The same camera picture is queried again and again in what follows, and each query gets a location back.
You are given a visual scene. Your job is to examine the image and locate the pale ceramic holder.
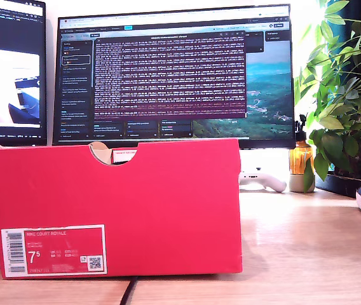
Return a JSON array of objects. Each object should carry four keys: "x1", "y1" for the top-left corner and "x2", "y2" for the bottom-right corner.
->
[{"x1": 289, "y1": 173, "x2": 317, "y2": 194}]

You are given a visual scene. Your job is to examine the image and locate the green leafy potted plant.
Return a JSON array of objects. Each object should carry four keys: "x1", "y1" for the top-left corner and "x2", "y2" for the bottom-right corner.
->
[{"x1": 294, "y1": 0, "x2": 361, "y2": 193}]

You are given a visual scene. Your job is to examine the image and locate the white game controller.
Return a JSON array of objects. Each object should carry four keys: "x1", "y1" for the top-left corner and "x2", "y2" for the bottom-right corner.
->
[{"x1": 238, "y1": 166, "x2": 288, "y2": 193}]

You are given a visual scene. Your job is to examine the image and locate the dark planter tray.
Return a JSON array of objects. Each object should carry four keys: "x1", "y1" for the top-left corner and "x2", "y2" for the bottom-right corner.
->
[{"x1": 315, "y1": 173, "x2": 361, "y2": 200}]

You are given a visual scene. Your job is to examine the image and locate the black Huawei computer monitor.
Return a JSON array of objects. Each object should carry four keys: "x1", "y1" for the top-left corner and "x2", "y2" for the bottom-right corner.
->
[{"x1": 52, "y1": 3, "x2": 297, "y2": 150}]

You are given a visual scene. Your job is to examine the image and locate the amber pump bottle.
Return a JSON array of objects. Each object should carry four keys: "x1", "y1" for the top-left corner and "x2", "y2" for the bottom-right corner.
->
[{"x1": 289, "y1": 113, "x2": 315, "y2": 175}]

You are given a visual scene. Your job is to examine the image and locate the red Nike shoebox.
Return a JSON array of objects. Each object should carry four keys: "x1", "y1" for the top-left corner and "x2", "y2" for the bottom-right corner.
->
[{"x1": 0, "y1": 132, "x2": 243, "y2": 280}]

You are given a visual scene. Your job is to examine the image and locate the black table cable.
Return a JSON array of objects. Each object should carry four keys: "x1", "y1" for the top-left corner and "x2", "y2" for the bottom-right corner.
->
[{"x1": 119, "y1": 275, "x2": 140, "y2": 305}]

